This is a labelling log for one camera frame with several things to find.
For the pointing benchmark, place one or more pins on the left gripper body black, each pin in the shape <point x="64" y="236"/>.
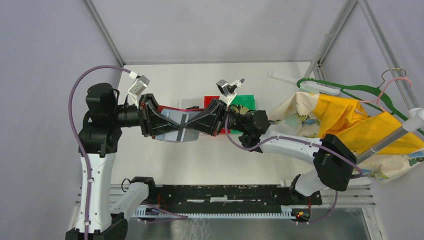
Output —
<point x="145" y="121"/>

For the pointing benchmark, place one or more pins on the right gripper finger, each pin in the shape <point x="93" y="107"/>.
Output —
<point x="210" y="111"/>
<point x="208" y="126"/>

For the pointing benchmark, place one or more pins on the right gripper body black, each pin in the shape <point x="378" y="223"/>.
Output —
<point x="223" y="119"/>

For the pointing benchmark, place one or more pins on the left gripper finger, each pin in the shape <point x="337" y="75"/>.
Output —
<point x="161" y="113"/>
<point x="162" y="127"/>

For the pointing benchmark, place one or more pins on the red leather card holder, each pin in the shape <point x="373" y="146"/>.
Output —
<point x="190" y="135"/>

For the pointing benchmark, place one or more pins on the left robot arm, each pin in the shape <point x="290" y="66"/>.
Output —
<point x="98" y="146"/>

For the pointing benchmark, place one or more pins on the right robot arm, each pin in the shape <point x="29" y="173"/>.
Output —
<point x="333" y="162"/>

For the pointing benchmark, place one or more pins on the black cards in white bin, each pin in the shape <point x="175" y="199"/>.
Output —
<point x="194" y="108"/>

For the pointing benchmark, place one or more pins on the gold cards in green bin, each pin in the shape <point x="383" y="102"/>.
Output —
<point x="240" y="109"/>

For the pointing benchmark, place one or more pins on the red plastic bin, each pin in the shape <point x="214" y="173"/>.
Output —
<point x="209" y="99"/>

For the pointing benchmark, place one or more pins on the white plastic bin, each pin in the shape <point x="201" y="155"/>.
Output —
<point x="184" y="103"/>

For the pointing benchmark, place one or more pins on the green plastic bin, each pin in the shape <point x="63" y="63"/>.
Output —
<point x="245" y="100"/>

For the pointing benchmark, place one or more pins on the green clothes hanger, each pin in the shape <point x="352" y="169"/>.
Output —
<point x="363" y="88"/>

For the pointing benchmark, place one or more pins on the pink clothes hanger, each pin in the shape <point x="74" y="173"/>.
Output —
<point x="403" y="77"/>

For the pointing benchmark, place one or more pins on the yellow patterned cloth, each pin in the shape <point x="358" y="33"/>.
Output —
<point x="357" y="132"/>

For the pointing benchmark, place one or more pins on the white hanger rack stand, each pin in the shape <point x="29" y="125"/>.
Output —
<point x="364" y="142"/>

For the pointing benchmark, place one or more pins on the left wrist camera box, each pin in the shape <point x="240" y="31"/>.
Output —
<point x="139" y="84"/>

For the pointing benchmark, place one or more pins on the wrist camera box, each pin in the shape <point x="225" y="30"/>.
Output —
<point x="228" y="90"/>
<point x="139" y="84"/>

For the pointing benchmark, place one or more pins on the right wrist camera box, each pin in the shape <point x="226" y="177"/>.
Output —
<point x="228" y="90"/>

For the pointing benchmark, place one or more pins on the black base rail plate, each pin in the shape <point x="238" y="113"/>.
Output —
<point x="228" y="199"/>

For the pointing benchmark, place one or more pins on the white cable duct strip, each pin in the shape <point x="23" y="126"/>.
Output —
<point x="144" y="212"/>

